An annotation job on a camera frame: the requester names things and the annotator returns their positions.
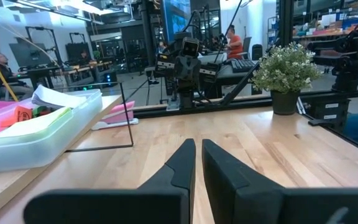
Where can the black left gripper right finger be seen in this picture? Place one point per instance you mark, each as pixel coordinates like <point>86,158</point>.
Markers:
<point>235,189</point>

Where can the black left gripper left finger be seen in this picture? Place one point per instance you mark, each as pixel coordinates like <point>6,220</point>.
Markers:
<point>182,168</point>

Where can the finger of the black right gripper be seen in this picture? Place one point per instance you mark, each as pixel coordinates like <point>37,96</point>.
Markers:
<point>194,73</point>
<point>182,73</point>

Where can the periwinkle sticky note pad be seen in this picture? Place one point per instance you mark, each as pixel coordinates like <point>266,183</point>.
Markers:
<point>57,98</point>

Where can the green eraser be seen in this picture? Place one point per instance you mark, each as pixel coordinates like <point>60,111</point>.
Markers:
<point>39,111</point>

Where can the green sticky note pad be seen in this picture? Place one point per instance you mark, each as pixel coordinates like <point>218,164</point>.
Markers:
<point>33,124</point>

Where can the orange eraser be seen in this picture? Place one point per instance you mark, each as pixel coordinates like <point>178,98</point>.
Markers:
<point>19,115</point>

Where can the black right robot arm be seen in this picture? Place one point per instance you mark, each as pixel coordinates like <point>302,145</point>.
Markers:
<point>186,98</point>

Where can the black desk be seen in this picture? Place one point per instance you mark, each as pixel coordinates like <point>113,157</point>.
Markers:
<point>228,79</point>

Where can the yellow tag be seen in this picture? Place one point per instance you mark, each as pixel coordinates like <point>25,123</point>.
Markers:
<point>163,57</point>

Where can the black keyboard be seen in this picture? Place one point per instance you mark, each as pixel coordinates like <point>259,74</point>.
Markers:
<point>242,65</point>

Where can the person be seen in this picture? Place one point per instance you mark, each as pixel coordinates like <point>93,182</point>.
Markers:
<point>235,43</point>
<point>6,73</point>

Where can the black office chair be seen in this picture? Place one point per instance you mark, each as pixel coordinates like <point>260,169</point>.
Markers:
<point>246,45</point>

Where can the black pillar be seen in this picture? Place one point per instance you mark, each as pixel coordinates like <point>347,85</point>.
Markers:
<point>148,31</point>

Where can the pink marker box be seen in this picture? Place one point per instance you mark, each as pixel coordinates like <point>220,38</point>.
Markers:
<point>120,115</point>

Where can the potted plant white flowers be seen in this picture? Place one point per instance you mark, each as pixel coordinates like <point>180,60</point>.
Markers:
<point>284,102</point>

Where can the black monitor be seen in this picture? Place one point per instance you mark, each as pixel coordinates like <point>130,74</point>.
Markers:
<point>77,51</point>
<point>30,55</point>

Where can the black equipment box white labels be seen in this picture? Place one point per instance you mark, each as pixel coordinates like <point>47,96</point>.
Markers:
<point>325,112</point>

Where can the storage shelf with boxes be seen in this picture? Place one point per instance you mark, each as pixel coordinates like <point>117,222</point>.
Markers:
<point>322,28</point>

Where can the clear plastic box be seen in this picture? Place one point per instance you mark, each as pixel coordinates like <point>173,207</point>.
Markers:
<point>42,146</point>

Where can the wooden shelf riser black legs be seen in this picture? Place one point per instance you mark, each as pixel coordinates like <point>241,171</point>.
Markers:
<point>26,183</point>

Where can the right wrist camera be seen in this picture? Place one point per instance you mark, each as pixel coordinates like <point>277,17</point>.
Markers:
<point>190,48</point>

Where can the blue wall panel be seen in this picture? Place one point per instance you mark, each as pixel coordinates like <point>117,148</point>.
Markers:
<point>177,15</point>

